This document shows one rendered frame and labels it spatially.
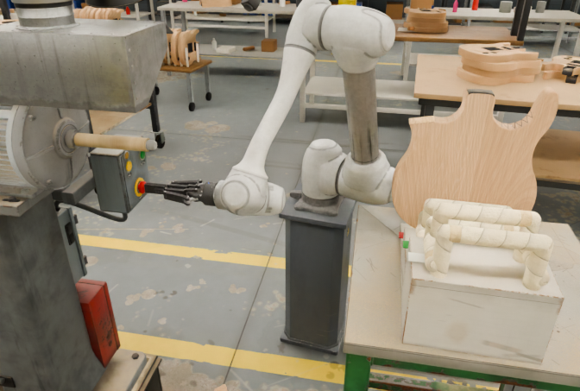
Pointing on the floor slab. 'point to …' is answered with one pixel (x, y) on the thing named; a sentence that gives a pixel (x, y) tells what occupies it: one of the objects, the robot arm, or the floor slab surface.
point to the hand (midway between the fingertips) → (155, 188)
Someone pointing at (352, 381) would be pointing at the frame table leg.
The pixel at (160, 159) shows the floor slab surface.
